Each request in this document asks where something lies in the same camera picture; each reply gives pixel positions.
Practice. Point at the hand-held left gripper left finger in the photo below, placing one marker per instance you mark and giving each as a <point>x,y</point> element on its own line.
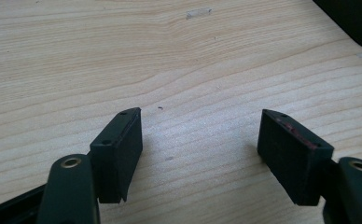
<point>117,155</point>

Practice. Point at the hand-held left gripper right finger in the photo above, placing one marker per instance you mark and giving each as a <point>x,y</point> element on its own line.
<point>291,158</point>

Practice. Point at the black object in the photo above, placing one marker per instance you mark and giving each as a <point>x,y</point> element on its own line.
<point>353,18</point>

